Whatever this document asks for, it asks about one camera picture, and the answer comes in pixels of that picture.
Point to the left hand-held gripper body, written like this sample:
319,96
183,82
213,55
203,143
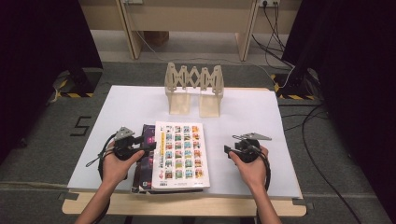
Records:
126,147

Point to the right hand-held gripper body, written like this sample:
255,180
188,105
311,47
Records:
247,151

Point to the box with coloured icons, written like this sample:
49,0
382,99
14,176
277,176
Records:
148,137

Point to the white picture-grid cover book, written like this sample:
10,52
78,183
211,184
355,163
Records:
180,155

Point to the beige expandable book rack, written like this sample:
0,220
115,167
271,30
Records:
179,102

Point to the person's right hand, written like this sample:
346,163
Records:
253,172

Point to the person's left hand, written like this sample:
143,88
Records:
116,169

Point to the white board sheet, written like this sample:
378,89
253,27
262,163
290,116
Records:
130,102

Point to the light wooden table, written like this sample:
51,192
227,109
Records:
186,207

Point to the gray tape piece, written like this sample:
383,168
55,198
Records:
70,196
303,203

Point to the striped-edge black stand base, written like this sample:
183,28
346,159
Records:
84,81
295,87

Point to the beige wooden desk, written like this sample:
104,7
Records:
186,18

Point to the black curtain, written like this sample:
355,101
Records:
358,62
37,46

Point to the white wall socket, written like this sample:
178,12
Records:
269,2

